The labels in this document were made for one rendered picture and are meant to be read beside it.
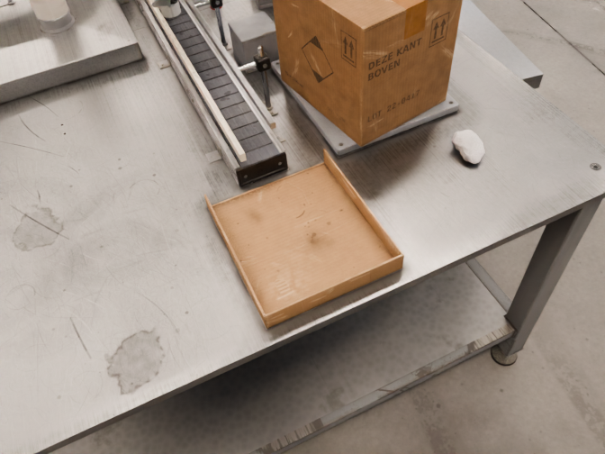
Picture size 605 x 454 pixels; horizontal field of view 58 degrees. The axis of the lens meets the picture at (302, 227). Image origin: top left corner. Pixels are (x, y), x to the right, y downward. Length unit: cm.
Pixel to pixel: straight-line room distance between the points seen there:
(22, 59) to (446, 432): 153
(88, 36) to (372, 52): 83
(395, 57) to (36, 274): 77
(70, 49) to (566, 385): 169
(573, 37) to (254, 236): 246
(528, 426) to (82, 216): 134
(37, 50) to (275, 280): 93
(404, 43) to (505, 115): 33
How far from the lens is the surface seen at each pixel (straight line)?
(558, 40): 318
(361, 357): 156
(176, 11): 157
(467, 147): 115
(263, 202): 108
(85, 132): 136
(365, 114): 109
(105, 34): 158
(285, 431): 149
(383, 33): 102
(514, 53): 148
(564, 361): 192
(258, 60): 120
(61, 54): 156
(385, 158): 115
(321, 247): 100
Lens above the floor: 163
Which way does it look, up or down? 51 degrees down
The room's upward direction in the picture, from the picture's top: 6 degrees counter-clockwise
